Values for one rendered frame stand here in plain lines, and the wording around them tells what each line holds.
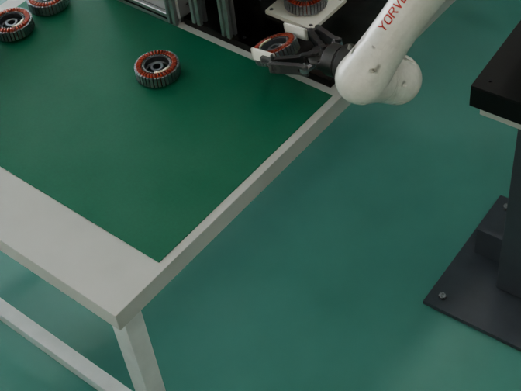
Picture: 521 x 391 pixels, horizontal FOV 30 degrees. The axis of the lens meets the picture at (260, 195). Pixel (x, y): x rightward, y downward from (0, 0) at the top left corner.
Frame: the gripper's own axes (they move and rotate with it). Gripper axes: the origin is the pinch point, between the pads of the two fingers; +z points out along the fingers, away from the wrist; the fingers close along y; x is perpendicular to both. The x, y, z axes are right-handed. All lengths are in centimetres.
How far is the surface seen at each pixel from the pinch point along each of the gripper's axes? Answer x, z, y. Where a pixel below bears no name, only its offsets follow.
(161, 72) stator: -4.5, 22.8, -17.5
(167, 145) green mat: -10.8, 7.4, -32.5
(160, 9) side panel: -1.7, 41.2, 1.2
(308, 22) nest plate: -6.0, 5.4, 17.7
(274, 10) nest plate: -4.5, 15.6, 17.0
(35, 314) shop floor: -79, 65, -56
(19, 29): 1, 66, -26
